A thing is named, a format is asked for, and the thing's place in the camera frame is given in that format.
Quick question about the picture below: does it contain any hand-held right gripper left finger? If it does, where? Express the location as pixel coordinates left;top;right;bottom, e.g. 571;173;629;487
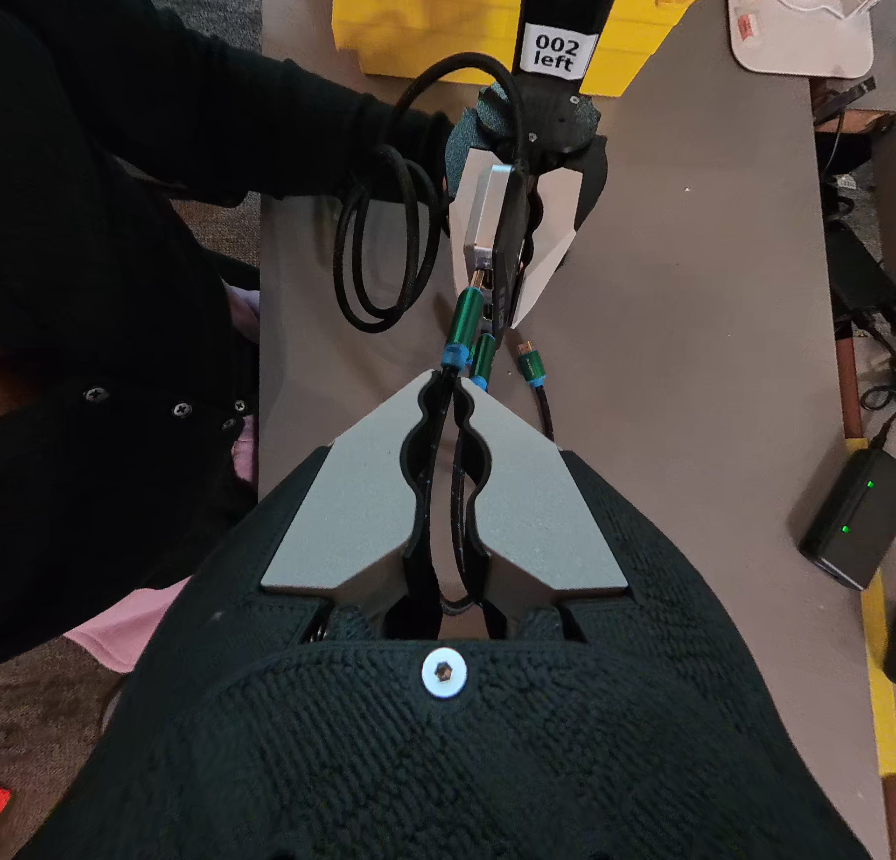
259;368;452;607

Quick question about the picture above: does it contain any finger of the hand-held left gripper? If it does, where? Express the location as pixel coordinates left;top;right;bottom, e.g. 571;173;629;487
450;148;499;294
510;168;581;330

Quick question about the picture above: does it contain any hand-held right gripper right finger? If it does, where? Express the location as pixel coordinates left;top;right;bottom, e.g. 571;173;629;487
454;382;630;607

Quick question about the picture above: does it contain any person's left forearm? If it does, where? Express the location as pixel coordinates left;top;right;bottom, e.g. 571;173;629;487
126;6;457;208

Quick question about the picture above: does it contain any yellow plastic bin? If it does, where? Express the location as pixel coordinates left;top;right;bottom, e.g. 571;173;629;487
332;0;706;98

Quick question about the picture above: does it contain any white tray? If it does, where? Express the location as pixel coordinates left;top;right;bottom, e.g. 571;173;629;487
724;0;876;81

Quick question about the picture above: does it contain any black charger with green lights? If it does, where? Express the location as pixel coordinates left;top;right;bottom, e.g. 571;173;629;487
797;412;896;592

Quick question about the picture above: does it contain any person's torso in black clothing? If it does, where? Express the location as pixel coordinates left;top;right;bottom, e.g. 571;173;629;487
0;0;261;665

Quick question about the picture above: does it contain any small green plug black cable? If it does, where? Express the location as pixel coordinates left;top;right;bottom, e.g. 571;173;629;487
516;339;562;449

